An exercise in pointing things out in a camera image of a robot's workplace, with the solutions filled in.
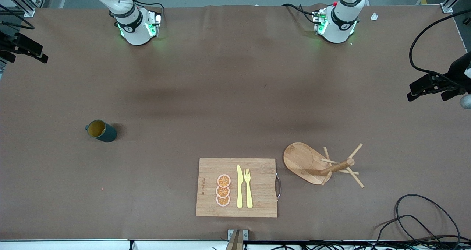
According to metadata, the teal cup with yellow inside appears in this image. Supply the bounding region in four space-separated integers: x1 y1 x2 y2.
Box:
85 119 117 143

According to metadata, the wooden cup rack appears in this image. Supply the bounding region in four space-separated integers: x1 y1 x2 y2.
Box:
283 142 365 189

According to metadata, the brown table cover sheet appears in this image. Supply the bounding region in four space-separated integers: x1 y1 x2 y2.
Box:
0 4 471 241

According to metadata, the wooden cutting board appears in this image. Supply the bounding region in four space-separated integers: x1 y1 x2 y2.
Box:
196 158 282 218

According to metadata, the yellow plastic fork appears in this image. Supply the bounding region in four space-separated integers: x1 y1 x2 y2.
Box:
244 168 254 209

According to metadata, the yellow plastic knife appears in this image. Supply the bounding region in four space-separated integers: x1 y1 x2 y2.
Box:
237 165 244 209

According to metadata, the black looped cable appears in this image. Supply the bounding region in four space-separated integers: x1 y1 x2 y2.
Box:
394 194 461 243
375 215 442 249

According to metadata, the black right base cable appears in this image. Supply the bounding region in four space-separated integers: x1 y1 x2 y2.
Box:
131 0 165 17

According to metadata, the black base cable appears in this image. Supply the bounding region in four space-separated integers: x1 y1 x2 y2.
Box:
131 0 165 17
283 3 318 24

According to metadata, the black left base cable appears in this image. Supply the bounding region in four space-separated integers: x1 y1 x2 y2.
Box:
283 3 318 24

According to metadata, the black cable bundle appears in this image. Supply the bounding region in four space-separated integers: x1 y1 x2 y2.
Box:
247 237 471 250

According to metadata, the aluminium profile bracket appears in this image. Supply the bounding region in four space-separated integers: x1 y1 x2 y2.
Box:
227 229 249 250

